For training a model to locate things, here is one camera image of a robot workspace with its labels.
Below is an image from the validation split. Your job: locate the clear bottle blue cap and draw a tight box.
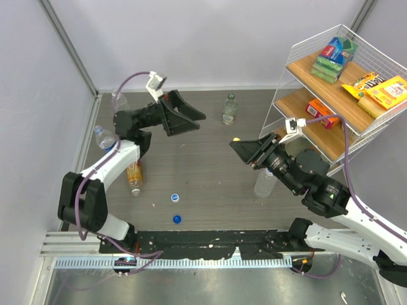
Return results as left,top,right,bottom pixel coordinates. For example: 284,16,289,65
254,168,277,198

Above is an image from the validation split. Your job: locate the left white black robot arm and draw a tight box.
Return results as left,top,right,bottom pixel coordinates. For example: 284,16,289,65
57,90,206,253

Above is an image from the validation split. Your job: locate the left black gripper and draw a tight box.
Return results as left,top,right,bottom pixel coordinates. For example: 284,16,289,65
137,90,205,137

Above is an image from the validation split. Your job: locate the blue white bottle cap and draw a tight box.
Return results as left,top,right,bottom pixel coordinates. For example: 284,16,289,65
170,193,180,203

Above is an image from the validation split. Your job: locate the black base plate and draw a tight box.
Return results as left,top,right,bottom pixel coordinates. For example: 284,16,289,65
115,229,311,261

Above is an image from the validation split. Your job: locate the white wire shelf rack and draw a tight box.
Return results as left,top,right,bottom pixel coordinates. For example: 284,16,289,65
260,25,406,156

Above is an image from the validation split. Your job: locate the green sponge pack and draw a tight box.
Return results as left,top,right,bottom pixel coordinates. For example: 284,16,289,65
311,36,359,83

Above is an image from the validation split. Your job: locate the green cap glass bottle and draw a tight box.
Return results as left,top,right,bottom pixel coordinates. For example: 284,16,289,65
222,93,238,125

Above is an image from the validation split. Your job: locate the amber tea bottle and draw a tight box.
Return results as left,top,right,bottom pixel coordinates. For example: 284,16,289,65
126,160,143,196

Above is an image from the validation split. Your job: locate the yellow sponge pack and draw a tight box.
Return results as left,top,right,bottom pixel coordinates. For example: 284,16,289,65
357,76,406,119

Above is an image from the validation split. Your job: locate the dark blue bottle cap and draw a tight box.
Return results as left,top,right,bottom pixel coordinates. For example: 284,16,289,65
173,215,182,224

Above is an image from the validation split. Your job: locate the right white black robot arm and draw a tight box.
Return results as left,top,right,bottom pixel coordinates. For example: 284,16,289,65
230,133,406,287

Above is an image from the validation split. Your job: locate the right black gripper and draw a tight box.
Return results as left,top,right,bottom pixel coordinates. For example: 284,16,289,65
230,132,301,194

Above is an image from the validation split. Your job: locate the blue label water bottle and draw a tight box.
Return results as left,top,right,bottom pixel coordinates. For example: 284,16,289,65
93,125,116,153

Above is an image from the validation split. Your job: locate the white slotted cable duct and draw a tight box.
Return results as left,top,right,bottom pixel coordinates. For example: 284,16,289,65
54,255,292,269

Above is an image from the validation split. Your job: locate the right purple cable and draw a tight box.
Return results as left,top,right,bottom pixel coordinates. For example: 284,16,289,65
303,114,407,244

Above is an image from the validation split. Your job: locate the clear empty plastic bottle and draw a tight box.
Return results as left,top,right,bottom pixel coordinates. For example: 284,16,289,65
111,89,130,114

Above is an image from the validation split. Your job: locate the orange red box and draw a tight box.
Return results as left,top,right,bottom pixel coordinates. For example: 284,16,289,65
305,98,340,129

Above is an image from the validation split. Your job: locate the yellow candy bag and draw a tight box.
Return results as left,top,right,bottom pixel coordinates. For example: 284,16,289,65
341,72,386,100

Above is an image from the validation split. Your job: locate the green grey cup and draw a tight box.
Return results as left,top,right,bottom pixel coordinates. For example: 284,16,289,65
286,139,312,156

